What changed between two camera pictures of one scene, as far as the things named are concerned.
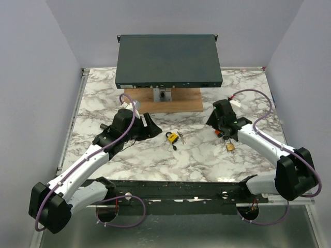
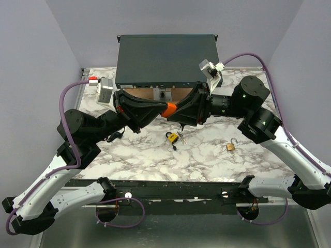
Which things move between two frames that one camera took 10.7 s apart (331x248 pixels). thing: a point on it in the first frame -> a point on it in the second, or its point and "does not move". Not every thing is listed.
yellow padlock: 172,137 does not move
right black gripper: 211,121 -> 192,109
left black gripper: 151,130 -> 141,111
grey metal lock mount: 162,94 does not move
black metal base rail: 183,198 does not move
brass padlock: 230,146 does not move
